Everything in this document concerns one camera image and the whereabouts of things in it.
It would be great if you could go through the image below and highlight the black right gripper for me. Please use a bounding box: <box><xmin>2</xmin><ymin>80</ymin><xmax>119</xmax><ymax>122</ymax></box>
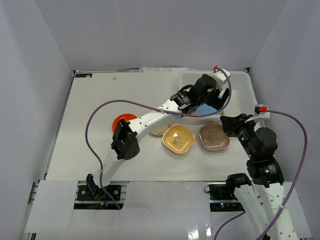
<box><xmin>219</xmin><ymin>113</ymin><xmax>256</xmax><ymax>159</ymax></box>

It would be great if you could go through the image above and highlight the brown square panda dish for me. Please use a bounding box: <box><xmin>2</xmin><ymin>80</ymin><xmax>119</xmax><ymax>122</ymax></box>
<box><xmin>199</xmin><ymin>124</ymin><xmax>230</xmax><ymax>151</ymax></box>

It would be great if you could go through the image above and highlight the blue round plate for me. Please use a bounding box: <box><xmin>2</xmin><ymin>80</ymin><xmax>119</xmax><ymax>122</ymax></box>
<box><xmin>190</xmin><ymin>97</ymin><xmax>223</xmax><ymax>116</ymax></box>

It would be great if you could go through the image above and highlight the yellow square panda dish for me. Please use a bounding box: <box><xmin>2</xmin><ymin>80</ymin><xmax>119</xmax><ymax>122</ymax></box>
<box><xmin>162</xmin><ymin>124</ymin><xmax>195</xmax><ymax>155</ymax></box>

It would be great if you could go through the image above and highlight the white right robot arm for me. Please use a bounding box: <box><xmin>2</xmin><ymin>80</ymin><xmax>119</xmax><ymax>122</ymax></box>
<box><xmin>220</xmin><ymin>105</ymin><xmax>298</xmax><ymax>240</ymax></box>

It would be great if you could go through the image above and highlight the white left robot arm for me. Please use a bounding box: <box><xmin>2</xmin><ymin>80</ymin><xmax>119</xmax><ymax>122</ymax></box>
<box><xmin>85</xmin><ymin>70</ymin><xmax>231</xmax><ymax>200</ymax></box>

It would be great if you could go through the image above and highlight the white plastic bin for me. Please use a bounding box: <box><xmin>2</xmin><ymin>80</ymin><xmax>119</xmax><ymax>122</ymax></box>
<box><xmin>178</xmin><ymin>70</ymin><xmax>258</xmax><ymax>125</ymax></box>

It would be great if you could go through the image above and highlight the beige patterned small plate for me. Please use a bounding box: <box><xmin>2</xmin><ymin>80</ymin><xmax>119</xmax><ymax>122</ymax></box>
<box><xmin>150</xmin><ymin>122</ymin><xmax>174</xmax><ymax>136</ymax></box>

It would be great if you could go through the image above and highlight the orange round plate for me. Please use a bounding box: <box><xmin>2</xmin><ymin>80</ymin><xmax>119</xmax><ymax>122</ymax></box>
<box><xmin>111</xmin><ymin>113</ymin><xmax>138</xmax><ymax>133</ymax></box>

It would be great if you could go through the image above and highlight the black label sticker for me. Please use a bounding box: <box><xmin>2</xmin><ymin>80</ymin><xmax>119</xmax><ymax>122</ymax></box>
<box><xmin>74</xmin><ymin>73</ymin><xmax>93</xmax><ymax>78</ymax></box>

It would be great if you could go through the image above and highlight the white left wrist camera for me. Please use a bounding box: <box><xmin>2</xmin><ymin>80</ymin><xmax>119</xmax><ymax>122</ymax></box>
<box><xmin>212</xmin><ymin>65</ymin><xmax>228</xmax><ymax>90</ymax></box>

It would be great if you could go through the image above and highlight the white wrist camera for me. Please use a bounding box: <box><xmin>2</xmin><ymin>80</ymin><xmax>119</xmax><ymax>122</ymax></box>
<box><xmin>212</xmin><ymin>65</ymin><xmax>228</xmax><ymax>90</ymax></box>
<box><xmin>245</xmin><ymin>104</ymin><xmax>270</xmax><ymax>123</ymax></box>

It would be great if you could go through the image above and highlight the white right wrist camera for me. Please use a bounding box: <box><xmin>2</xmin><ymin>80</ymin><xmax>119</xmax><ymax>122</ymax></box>
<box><xmin>245</xmin><ymin>104</ymin><xmax>270</xmax><ymax>123</ymax></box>

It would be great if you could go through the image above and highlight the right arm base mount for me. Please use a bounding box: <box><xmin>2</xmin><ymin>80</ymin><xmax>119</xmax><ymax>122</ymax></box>
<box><xmin>203</xmin><ymin>183</ymin><xmax>244</xmax><ymax>213</ymax></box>

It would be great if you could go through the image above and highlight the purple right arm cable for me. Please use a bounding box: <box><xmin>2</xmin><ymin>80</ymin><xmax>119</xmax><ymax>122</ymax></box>
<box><xmin>214</xmin><ymin>108</ymin><xmax>309</xmax><ymax>240</ymax></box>

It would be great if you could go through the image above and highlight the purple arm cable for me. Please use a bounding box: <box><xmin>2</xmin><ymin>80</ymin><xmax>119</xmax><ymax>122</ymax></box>
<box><xmin>84</xmin><ymin>66</ymin><xmax>233</xmax><ymax>210</ymax></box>
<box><xmin>214</xmin><ymin>108</ymin><xmax>309</xmax><ymax>240</ymax></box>

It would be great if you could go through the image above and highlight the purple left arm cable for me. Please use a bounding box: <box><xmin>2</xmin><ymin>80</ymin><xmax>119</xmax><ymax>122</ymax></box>
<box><xmin>84</xmin><ymin>66</ymin><xmax>233</xmax><ymax>210</ymax></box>

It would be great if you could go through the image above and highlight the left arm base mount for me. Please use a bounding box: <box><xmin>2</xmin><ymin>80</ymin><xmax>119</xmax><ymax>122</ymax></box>
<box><xmin>73</xmin><ymin>174</ymin><xmax>126</xmax><ymax>210</ymax></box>

